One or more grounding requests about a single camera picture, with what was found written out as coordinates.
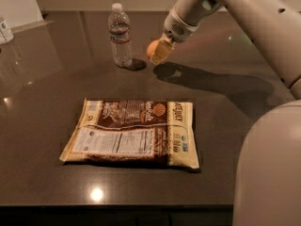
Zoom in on clear plastic water bottle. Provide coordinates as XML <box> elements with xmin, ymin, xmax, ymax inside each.
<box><xmin>108</xmin><ymin>3</ymin><xmax>133</xmax><ymax>68</ymax></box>

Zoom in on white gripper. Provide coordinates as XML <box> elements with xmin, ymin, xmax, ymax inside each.
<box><xmin>149</xmin><ymin>8</ymin><xmax>198</xmax><ymax>64</ymax></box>

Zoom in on brown and cream chip bag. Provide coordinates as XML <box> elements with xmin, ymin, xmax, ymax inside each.
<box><xmin>60</xmin><ymin>99</ymin><xmax>199</xmax><ymax>170</ymax></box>

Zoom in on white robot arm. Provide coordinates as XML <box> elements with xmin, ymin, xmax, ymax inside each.
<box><xmin>149</xmin><ymin>0</ymin><xmax>301</xmax><ymax>226</ymax></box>

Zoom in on orange fruit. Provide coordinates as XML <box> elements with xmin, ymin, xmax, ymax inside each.
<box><xmin>147</xmin><ymin>40</ymin><xmax>159</xmax><ymax>58</ymax></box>

